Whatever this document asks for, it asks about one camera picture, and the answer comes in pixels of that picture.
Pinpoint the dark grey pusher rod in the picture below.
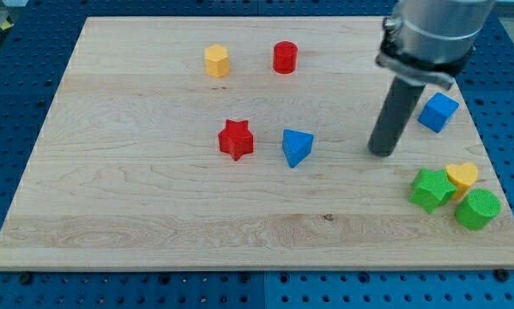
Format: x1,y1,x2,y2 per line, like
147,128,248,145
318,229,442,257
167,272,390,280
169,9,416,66
367,77,425,157

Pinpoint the yellow hexagon block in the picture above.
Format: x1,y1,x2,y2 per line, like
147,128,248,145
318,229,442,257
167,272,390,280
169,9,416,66
204,45,230,78

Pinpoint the green star block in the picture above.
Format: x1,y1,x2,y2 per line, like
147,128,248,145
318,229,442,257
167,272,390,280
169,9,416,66
408,168,457,214

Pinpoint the red star block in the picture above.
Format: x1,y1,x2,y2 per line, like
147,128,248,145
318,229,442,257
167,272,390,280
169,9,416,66
218,119,254,161

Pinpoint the yellow heart block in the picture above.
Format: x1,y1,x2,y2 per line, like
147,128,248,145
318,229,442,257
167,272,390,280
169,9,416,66
445,162,479,200

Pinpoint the blue cube block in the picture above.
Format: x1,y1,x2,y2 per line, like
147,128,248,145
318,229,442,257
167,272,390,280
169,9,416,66
418,93,459,133

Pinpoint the green cylinder block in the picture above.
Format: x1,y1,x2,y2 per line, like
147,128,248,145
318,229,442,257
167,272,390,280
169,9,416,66
455,189,501,230

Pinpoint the red cylinder block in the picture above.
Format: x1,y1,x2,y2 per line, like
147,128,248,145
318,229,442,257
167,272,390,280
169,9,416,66
272,41,298,74

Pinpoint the blue triangle block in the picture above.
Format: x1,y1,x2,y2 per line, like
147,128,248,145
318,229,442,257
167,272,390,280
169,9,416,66
282,129,314,168

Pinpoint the light wooden board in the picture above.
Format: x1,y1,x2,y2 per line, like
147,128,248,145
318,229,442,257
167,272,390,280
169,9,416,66
0,17,514,272

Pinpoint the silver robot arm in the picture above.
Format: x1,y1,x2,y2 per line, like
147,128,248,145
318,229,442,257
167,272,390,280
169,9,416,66
367,0,495,157

